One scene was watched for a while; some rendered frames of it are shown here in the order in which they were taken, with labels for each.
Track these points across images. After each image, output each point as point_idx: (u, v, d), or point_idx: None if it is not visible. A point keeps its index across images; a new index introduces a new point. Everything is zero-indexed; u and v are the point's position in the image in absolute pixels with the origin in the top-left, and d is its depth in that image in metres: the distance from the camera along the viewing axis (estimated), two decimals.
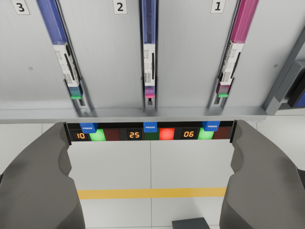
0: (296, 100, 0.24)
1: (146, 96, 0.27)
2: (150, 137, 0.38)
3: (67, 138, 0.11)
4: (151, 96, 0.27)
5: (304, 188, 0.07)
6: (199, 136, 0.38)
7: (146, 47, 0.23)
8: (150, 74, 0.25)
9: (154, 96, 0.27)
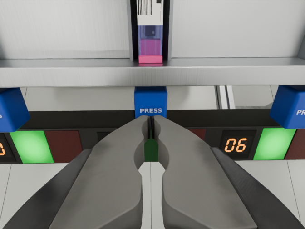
0: None
1: (142, 57, 0.11)
2: (150, 153, 0.17)
3: (147, 131, 0.12)
4: (155, 57, 0.11)
5: (218, 162, 0.08)
6: (259, 152, 0.17)
7: None
8: None
9: (162, 58, 0.11)
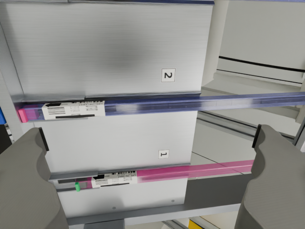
0: None
1: (22, 112, 0.18)
2: None
3: (44, 143, 0.11)
4: (24, 119, 0.18)
5: None
6: None
7: (101, 108, 0.19)
8: (62, 114, 0.19)
9: (25, 122, 0.18)
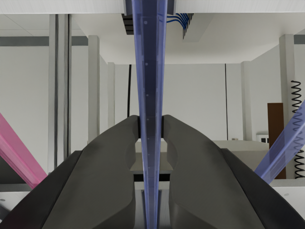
0: None
1: None
2: None
3: (138, 131, 0.12)
4: None
5: (228, 163, 0.08)
6: None
7: None
8: None
9: None
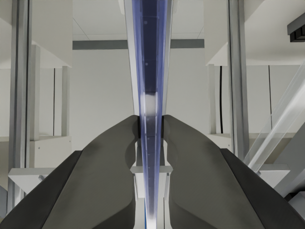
0: None
1: None
2: None
3: (138, 131, 0.12)
4: None
5: (228, 163, 0.08)
6: None
7: None
8: None
9: None
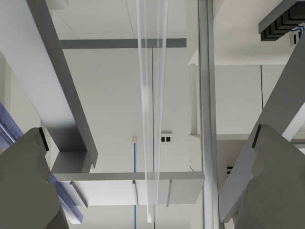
0: None
1: None
2: None
3: (44, 143, 0.11)
4: None
5: None
6: None
7: None
8: None
9: None
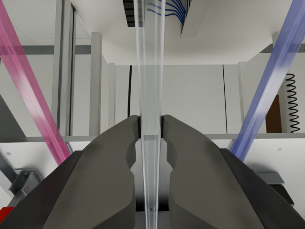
0: None
1: None
2: None
3: (138, 131, 0.12)
4: None
5: (227, 163, 0.08)
6: None
7: None
8: None
9: None
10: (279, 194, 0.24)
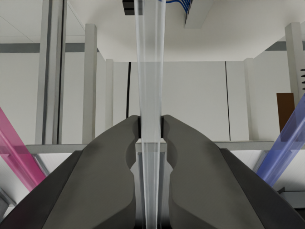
0: None
1: None
2: None
3: (138, 131, 0.12)
4: None
5: (227, 163, 0.08)
6: None
7: None
8: None
9: None
10: None
